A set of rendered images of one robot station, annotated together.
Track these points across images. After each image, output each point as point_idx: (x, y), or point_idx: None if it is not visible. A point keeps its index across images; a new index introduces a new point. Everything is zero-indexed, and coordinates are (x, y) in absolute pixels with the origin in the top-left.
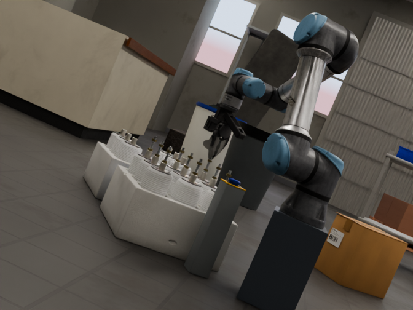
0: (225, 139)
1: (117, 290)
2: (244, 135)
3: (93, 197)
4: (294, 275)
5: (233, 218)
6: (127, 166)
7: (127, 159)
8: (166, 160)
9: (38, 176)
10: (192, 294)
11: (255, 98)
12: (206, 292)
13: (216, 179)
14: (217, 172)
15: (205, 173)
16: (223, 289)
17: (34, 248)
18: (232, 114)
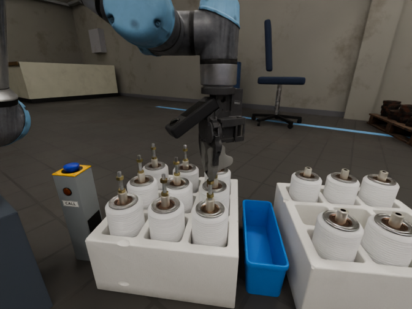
0: (211, 146)
1: None
2: (168, 128)
3: None
4: None
5: (61, 203)
6: (280, 195)
7: (289, 189)
8: (152, 156)
9: (267, 190)
10: (46, 227)
11: (140, 51)
12: (48, 241)
13: (162, 196)
14: (162, 186)
15: (206, 198)
16: (50, 266)
17: (105, 174)
18: (209, 97)
